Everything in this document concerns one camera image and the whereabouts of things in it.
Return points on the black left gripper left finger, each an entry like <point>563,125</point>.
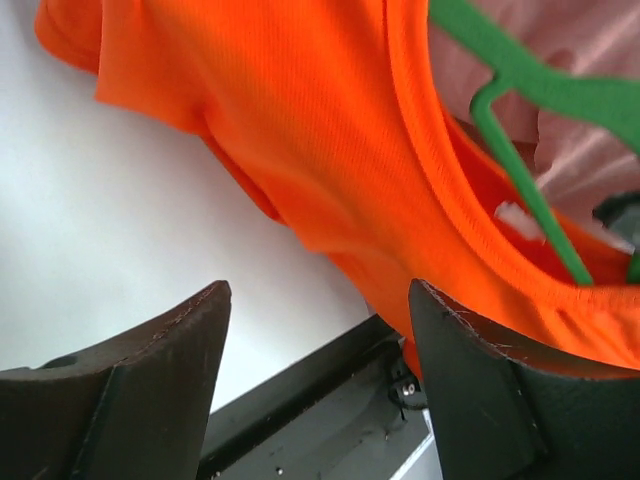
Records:
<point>135,406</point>

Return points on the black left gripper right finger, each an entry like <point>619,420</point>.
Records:
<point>504,406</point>

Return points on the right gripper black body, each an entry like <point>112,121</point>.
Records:
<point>619,214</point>

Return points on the green plastic hanger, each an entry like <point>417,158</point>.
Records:
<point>552,89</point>

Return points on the orange t shirt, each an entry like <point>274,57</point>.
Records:
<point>326,114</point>

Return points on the pink t shirt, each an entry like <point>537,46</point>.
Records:
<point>576,166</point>

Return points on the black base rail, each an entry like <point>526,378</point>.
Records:
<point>335,414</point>

